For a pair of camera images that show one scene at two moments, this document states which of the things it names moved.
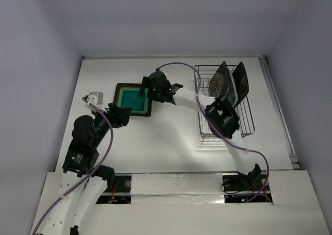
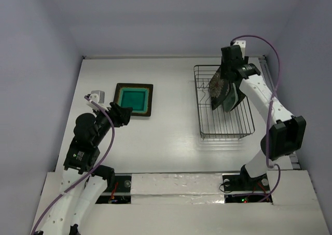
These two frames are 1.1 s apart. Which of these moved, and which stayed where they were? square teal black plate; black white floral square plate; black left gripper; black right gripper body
Moved: black right gripper body
Stayed: black left gripper; black white floral square plate; square teal black plate
